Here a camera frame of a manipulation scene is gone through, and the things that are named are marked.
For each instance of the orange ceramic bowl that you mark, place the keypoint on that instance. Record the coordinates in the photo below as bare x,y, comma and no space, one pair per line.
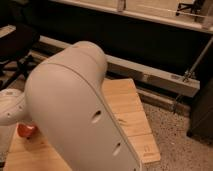
26,131

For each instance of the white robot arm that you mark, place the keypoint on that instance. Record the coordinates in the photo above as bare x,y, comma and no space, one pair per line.
63,97

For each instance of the metal rod stand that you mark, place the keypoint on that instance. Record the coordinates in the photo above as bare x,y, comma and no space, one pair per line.
202,67

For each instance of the black office chair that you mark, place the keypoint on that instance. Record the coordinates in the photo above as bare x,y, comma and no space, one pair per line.
14,52

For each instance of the wooden beam rail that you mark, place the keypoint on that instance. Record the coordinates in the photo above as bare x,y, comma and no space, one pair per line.
150,75

